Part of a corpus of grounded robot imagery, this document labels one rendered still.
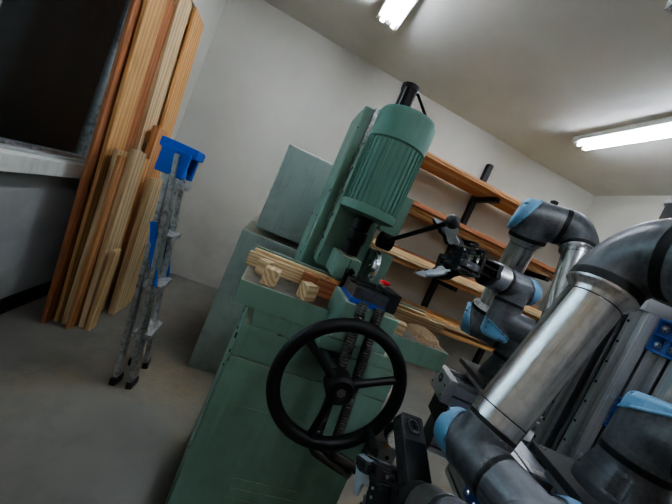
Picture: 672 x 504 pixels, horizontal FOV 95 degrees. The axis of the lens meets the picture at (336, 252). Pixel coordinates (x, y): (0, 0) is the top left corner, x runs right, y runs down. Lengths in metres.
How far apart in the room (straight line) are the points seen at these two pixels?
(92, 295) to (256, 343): 1.50
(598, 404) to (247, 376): 0.91
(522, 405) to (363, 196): 0.58
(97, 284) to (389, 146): 1.79
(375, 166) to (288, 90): 2.59
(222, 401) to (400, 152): 0.79
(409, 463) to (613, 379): 0.70
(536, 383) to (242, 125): 3.12
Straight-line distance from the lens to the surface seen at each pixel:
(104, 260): 2.14
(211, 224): 3.31
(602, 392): 1.13
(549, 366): 0.56
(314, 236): 1.09
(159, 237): 1.59
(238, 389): 0.88
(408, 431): 0.58
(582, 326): 0.57
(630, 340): 1.12
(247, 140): 3.29
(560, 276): 1.08
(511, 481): 0.53
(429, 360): 0.94
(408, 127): 0.90
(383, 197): 0.86
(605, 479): 0.92
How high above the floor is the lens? 1.11
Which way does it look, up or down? 5 degrees down
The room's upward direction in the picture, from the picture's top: 24 degrees clockwise
